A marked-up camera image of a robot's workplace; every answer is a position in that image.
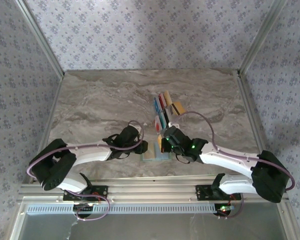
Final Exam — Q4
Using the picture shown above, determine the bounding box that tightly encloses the aluminium frame post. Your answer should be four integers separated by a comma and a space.
14, 0, 65, 79
236, 0, 289, 76

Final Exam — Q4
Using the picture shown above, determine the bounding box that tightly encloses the clear green plastic tray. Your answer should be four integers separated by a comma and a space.
140, 142, 174, 163

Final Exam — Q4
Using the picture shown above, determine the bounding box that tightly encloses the black card stack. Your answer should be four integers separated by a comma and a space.
164, 109, 173, 126

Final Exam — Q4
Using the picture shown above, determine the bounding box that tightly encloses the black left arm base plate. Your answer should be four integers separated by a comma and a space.
62, 184, 109, 202

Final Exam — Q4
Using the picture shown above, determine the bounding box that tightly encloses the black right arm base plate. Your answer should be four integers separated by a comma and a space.
195, 184, 242, 202

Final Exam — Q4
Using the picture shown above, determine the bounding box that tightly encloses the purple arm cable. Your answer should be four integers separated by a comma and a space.
26, 120, 111, 222
173, 111, 296, 221

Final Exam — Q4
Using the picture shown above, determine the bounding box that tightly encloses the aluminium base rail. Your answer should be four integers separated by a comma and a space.
16, 174, 290, 204

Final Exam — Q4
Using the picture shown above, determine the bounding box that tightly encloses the black control board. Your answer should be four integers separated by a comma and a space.
73, 202, 96, 219
213, 202, 237, 217

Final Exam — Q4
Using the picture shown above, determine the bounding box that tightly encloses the grey metal panel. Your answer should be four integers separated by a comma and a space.
9, 201, 300, 240

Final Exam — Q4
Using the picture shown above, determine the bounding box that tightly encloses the white red-dot card stack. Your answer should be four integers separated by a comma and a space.
153, 115, 163, 135

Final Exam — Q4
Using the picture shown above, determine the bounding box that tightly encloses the gold credit card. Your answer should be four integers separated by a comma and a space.
143, 144, 158, 161
170, 101, 186, 116
156, 134, 164, 152

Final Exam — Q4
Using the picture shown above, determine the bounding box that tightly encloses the clear acrylic card rack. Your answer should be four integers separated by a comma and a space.
151, 90, 176, 137

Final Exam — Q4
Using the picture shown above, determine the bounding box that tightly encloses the aluminium side rail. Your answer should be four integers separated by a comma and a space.
236, 69, 277, 183
28, 73, 66, 185

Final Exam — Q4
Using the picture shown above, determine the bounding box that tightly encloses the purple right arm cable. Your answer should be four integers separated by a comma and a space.
173, 111, 296, 221

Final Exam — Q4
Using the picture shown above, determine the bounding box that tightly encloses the red wire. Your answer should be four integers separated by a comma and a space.
91, 191, 103, 203
228, 191, 241, 205

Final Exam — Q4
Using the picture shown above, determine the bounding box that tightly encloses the grey slotted cable duct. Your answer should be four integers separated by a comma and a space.
26, 202, 237, 215

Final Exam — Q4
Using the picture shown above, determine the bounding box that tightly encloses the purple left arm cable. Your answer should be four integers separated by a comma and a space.
26, 120, 111, 222

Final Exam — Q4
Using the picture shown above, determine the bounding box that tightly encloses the red card stack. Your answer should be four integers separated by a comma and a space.
157, 93, 166, 109

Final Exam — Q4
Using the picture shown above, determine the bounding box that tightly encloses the blue card stack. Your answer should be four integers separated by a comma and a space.
152, 97, 162, 113

